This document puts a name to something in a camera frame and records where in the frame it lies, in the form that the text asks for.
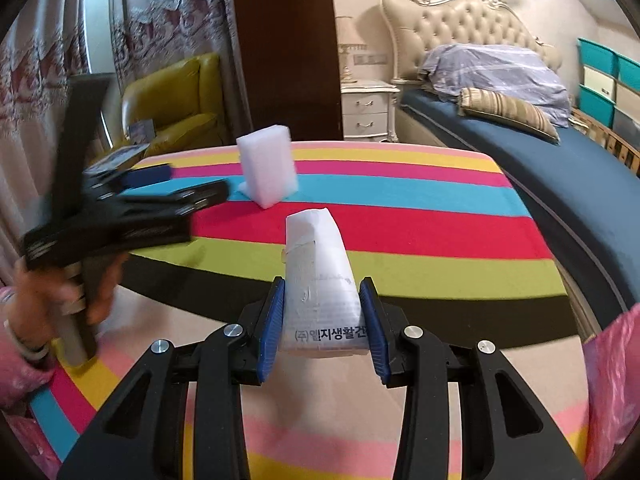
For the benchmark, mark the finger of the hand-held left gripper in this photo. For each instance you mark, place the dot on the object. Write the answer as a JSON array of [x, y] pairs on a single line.
[[200, 195], [150, 175]]

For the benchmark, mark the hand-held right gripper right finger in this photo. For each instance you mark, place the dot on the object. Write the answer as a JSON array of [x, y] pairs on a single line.
[[372, 330]]

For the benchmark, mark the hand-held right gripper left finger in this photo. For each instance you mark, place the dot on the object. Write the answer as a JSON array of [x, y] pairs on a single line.
[[272, 325]]

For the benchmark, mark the white plastic wrap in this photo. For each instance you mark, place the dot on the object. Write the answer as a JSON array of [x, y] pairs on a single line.
[[320, 270]]

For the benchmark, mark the white foam block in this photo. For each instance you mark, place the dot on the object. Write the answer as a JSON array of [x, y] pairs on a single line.
[[267, 165]]

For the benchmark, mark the pink plastic bag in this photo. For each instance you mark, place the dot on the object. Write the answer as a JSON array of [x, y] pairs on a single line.
[[615, 385]]

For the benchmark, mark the person's left forearm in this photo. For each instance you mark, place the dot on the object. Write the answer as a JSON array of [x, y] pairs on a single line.
[[17, 380]]

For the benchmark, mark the person's left hand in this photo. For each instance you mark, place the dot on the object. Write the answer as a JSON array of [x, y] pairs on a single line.
[[40, 300]]

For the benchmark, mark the white flat box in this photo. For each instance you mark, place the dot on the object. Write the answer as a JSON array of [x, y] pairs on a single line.
[[122, 156]]

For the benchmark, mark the blue picture booklet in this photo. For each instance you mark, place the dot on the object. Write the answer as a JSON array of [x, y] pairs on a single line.
[[140, 130]]

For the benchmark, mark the yellow leather armchair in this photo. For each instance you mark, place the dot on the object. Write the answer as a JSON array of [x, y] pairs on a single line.
[[195, 125]]

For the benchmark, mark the striped colourful tablecloth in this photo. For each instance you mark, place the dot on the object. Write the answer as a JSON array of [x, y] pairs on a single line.
[[400, 230]]

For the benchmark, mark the lace patterned curtain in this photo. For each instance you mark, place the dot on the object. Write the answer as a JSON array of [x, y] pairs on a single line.
[[165, 10], [30, 110]]

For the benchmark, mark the dark wooden wardrobe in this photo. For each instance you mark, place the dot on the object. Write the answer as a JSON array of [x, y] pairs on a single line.
[[285, 50]]

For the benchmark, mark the white nightstand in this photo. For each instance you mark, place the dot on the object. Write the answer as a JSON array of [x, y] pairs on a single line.
[[367, 110]]

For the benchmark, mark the table lamp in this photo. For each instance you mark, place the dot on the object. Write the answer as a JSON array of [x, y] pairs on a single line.
[[346, 35]]

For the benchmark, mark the pink cloth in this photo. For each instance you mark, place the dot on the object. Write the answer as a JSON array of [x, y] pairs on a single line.
[[27, 442]]

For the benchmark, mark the bed with blue sheet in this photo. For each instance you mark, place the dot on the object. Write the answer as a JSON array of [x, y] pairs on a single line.
[[575, 200]]

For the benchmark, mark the striped beige pillow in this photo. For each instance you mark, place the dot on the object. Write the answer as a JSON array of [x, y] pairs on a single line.
[[510, 112]]

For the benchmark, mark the lilac striped duvet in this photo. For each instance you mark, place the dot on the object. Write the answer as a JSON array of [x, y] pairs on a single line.
[[500, 75]]

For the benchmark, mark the tufted beige headboard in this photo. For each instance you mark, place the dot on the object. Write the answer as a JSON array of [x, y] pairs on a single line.
[[450, 20]]

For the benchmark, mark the stack of plastic storage boxes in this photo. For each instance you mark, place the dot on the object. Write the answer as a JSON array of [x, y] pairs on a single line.
[[607, 85]]

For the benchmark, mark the wooden crib rail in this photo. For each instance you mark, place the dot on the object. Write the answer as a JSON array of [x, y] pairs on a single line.
[[615, 147]]

